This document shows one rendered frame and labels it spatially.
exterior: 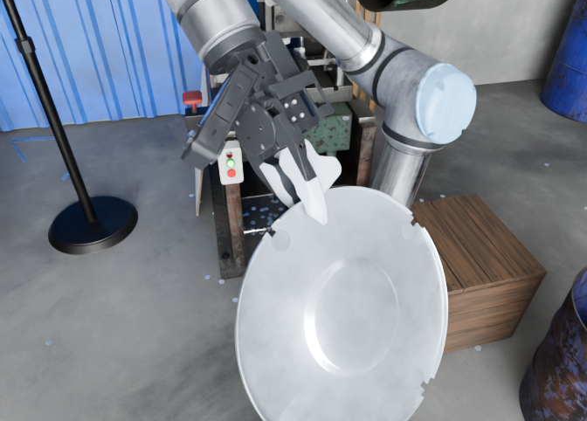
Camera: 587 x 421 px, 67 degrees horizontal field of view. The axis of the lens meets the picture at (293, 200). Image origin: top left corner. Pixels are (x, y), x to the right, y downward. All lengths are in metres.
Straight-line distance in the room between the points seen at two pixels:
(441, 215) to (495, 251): 0.22
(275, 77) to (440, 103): 0.33
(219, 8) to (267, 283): 0.28
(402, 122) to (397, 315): 0.35
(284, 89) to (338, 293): 0.22
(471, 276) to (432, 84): 0.83
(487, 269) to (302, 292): 1.07
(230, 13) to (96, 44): 2.36
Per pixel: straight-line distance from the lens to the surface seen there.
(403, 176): 0.82
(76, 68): 2.92
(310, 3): 0.72
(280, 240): 0.45
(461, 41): 3.35
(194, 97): 1.42
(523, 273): 1.52
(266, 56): 0.50
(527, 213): 2.37
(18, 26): 1.81
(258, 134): 0.46
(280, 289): 0.46
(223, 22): 0.47
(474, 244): 1.56
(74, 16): 2.82
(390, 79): 0.79
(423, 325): 0.59
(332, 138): 1.58
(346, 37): 0.78
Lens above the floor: 1.36
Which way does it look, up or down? 39 degrees down
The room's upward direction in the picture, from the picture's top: straight up
